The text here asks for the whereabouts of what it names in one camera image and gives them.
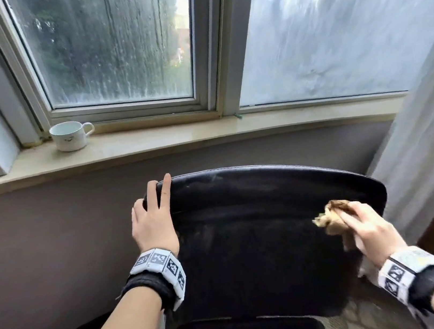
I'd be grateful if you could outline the person's left hand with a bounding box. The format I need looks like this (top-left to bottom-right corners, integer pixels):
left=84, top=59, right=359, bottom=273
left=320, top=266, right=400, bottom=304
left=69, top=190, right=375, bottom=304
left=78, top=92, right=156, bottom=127
left=124, top=173, right=183, bottom=263

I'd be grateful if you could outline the tan cleaning cloth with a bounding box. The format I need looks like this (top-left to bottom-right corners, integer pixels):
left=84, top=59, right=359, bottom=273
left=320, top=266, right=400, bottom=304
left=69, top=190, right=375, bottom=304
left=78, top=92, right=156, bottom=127
left=309, top=195, right=378, bottom=284

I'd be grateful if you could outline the white sheer curtain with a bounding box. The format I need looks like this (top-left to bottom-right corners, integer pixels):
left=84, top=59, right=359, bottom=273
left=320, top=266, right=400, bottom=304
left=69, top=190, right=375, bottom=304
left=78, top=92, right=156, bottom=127
left=343, top=14, right=434, bottom=251

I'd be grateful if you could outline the white ceramic cup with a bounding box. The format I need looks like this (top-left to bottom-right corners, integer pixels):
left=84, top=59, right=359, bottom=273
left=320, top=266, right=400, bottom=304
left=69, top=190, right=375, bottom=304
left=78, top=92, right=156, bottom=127
left=48, top=117, right=98, bottom=155

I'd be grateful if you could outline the black leather chair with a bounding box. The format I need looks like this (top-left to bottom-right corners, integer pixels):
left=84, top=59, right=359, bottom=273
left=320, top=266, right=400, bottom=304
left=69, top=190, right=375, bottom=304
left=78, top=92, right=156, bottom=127
left=138, top=144, right=408, bottom=329

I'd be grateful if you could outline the grey metal window frame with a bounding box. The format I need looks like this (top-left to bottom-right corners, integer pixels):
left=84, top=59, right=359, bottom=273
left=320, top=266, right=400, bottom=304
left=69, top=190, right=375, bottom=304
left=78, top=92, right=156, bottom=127
left=0, top=0, right=411, bottom=157

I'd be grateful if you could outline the person's right hand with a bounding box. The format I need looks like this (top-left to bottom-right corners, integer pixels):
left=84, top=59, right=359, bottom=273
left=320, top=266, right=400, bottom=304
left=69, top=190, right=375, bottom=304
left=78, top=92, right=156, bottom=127
left=339, top=194, right=409, bottom=273

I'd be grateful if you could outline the white marker wristband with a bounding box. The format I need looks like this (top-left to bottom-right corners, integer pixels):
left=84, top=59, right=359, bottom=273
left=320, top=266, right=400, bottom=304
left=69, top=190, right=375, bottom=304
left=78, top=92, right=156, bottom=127
left=126, top=244, right=192, bottom=317
left=373, top=242, right=434, bottom=309

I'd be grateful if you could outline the beige stone window sill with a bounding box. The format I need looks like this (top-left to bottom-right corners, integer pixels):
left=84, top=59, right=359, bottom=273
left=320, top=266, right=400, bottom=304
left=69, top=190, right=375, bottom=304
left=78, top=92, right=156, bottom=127
left=0, top=86, right=413, bottom=194

